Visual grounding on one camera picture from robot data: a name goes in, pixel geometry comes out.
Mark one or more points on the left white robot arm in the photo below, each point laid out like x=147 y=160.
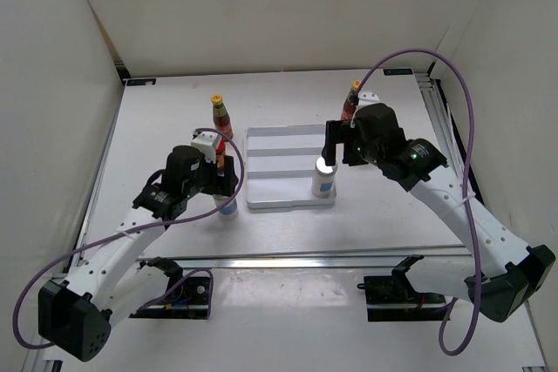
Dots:
x=78 y=313

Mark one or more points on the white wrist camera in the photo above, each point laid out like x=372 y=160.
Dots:
x=365 y=98
x=207 y=143

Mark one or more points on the silver-lid white shaker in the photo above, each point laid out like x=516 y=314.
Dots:
x=228 y=208
x=323 y=178

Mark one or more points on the left red-lid sauce jar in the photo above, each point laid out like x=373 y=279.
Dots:
x=220 y=154

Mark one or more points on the left tall yellow-cap sauce bottle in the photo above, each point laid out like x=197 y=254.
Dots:
x=221 y=117

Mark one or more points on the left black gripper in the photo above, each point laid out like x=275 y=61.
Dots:
x=225 y=184

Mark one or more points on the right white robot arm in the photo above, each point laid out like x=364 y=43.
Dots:
x=504 y=271

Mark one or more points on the right tall yellow-cap sauce bottle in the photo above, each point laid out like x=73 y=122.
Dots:
x=351 y=101

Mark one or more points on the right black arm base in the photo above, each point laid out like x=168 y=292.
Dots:
x=384 y=303

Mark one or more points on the aluminium front rail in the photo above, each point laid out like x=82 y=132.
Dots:
x=342 y=259

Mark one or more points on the right black corner label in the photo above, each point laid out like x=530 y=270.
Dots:
x=398 y=72

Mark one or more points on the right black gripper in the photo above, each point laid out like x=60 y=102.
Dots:
x=336 y=131

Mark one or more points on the black corner label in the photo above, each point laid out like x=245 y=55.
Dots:
x=141 y=82
x=398 y=72

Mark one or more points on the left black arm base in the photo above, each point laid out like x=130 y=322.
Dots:
x=192 y=301

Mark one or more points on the left black corner label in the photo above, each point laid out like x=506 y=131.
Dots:
x=141 y=82

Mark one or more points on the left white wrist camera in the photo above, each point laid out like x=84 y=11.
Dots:
x=207 y=143

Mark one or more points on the tall yellow-cap sauce bottle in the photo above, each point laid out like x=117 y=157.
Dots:
x=221 y=117
x=351 y=101

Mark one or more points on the white divided organizer tray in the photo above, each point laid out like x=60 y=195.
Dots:
x=280 y=163

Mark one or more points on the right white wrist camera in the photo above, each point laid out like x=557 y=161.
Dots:
x=365 y=98

